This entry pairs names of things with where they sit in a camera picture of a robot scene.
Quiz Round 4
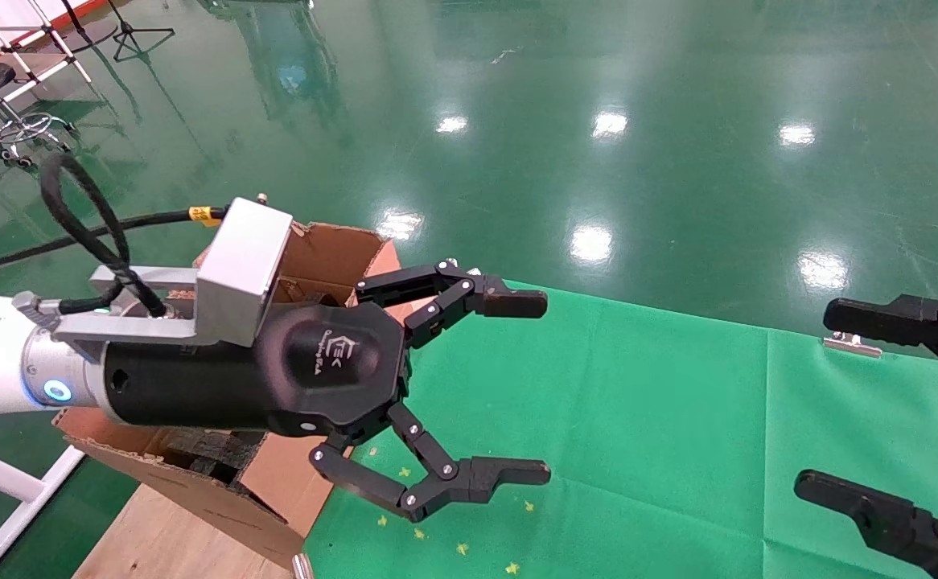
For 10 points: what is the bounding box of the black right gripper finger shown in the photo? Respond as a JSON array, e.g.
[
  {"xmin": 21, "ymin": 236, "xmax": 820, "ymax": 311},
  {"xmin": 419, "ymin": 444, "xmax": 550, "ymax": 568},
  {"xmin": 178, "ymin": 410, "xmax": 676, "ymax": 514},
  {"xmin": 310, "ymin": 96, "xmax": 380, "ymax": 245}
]
[
  {"xmin": 794, "ymin": 470, "xmax": 938, "ymax": 579},
  {"xmin": 821, "ymin": 296, "xmax": 938, "ymax": 395}
]

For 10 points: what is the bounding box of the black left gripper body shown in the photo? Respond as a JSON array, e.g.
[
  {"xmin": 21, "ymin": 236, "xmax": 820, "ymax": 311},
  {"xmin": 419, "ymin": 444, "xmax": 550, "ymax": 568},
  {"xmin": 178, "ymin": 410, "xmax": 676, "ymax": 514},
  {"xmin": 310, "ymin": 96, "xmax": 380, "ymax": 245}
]
[{"xmin": 103, "ymin": 304, "xmax": 413, "ymax": 440}]

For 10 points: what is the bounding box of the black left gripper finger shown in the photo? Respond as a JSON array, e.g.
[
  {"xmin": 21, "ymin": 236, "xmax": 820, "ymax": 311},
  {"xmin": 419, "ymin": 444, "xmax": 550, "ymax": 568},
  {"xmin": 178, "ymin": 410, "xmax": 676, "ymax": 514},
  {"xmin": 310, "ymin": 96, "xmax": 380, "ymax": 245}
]
[
  {"xmin": 310, "ymin": 402, "xmax": 553, "ymax": 524},
  {"xmin": 355, "ymin": 259, "xmax": 549, "ymax": 349}
]

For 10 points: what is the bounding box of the small cardboard box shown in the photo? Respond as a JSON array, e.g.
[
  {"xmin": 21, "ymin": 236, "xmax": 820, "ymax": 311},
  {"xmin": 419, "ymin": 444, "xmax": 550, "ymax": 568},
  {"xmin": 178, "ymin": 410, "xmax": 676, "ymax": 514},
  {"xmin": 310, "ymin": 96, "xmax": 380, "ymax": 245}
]
[{"xmin": 280, "ymin": 221, "xmax": 430, "ymax": 322}]

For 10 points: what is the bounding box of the large open cardboard carton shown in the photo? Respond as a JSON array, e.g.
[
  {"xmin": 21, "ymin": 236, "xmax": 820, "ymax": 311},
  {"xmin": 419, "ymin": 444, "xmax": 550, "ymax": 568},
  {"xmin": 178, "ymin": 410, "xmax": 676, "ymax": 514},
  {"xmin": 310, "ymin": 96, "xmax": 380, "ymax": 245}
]
[{"xmin": 52, "ymin": 241, "xmax": 357, "ymax": 568}]

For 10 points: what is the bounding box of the black foam block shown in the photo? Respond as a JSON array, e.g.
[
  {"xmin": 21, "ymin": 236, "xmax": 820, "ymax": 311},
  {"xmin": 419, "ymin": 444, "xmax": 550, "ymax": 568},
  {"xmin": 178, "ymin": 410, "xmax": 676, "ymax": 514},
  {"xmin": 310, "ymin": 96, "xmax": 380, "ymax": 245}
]
[{"xmin": 165, "ymin": 429, "xmax": 267, "ymax": 483}]

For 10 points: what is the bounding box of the green table cloth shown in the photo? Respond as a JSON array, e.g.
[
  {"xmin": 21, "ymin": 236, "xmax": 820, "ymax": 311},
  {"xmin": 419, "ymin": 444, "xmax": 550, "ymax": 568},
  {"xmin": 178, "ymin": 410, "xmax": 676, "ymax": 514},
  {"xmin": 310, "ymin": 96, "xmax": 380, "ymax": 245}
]
[{"xmin": 304, "ymin": 281, "xmax": 938, "ymax": 579}]

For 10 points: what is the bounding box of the light wooden table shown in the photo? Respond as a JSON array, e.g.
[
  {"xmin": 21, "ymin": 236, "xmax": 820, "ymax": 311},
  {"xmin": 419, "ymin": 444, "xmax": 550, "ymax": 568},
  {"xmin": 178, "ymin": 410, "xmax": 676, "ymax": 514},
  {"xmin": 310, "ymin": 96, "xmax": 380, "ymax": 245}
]
[{"xmin": 75, "ymin": 482, "xmax": 297, "ymax": 579}]

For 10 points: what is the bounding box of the black tripod stand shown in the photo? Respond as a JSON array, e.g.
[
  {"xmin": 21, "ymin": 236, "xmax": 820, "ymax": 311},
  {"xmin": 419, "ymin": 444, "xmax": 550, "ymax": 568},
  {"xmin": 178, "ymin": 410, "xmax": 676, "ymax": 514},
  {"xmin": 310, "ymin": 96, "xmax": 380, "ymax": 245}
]
[{"xmin": 63, "ymin": 0, "xmax": 176, "ymax": 64}]

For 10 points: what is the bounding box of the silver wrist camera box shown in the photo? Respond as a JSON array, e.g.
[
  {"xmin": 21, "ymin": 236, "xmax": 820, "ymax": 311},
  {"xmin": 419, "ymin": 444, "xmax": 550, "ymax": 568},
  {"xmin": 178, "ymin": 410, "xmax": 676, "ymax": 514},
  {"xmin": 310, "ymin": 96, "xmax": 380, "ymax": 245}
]
[{"xmin": 14, "ymin": 195, "xmax": 294, "ymax": 348}]

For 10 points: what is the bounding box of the black cable with yellow tag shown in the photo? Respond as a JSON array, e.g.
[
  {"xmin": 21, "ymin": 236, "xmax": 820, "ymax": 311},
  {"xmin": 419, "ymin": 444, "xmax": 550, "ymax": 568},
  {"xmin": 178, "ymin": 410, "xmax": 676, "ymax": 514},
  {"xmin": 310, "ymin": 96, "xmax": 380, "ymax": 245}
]
[{"xmin": 0, "ymin": 151, "xmax": 232, "ymax": 318}]

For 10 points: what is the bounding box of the white tube frame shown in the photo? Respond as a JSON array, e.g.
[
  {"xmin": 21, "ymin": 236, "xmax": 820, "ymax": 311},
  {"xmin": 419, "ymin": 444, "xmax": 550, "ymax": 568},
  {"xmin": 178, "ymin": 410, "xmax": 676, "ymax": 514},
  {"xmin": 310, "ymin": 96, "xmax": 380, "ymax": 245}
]
[{"xmin": 0, "ymin": 438, "xmax": 88, "ymax": 579}]

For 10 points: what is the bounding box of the white metal rack frame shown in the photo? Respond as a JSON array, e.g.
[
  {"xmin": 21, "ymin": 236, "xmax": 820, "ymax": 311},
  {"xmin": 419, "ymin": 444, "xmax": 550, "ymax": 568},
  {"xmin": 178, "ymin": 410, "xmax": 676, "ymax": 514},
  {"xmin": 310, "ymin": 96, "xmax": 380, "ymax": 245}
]
[{"xmin": 0, "ymin": 0, "xmax": 93, "ymax": 166}]

